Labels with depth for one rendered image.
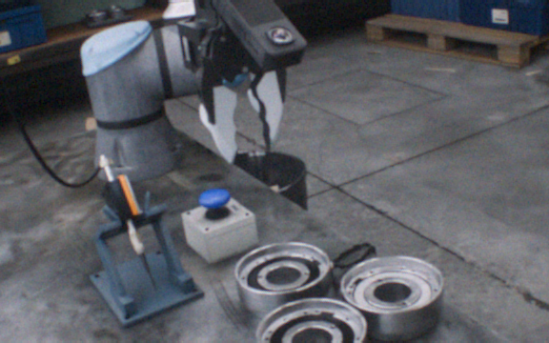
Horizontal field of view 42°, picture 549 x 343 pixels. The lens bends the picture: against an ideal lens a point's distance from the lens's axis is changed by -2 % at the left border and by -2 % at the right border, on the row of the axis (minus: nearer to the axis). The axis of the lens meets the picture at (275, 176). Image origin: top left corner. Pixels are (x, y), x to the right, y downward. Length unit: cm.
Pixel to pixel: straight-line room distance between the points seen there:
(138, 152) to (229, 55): 45
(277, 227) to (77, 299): 27
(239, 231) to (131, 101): 34
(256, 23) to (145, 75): 46
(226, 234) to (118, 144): 34
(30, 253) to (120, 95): 29
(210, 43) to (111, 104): 44
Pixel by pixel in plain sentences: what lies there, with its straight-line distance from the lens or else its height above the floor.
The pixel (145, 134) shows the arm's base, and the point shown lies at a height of 87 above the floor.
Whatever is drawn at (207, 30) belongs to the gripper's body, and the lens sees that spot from 75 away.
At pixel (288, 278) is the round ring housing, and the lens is 83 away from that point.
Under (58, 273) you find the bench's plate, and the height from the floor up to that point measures 80.
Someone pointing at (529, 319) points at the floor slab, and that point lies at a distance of 213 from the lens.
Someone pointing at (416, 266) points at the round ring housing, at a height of 83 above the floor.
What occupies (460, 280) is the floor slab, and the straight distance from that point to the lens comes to 228.
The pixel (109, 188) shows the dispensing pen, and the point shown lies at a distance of 84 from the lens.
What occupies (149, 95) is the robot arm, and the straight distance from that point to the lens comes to 116.
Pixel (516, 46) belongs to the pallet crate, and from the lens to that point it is 419.
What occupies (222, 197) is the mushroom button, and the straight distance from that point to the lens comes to 90.
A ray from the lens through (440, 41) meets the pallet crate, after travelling 452.
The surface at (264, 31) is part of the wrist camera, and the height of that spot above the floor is 110.
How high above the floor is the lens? 126
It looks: 24 degrees down
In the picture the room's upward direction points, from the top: 8 degrees counter-clockwise
